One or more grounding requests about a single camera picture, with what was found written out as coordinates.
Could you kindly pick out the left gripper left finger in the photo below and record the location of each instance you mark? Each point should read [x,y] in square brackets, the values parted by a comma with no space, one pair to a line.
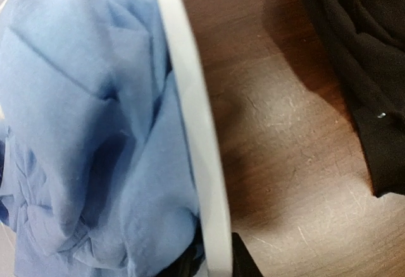
[188,264]

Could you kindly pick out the light blue shirt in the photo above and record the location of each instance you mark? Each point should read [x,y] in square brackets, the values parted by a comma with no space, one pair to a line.
[95,171]

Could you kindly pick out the black long sleeve shirt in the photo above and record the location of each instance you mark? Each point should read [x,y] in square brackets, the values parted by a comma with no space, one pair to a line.
[365,42]

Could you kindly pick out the white plastic basin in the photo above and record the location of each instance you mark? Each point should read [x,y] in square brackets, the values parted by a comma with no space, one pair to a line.
[202,139]

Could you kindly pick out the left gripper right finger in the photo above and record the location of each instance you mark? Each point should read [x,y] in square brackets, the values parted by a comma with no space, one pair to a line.
[243,263]

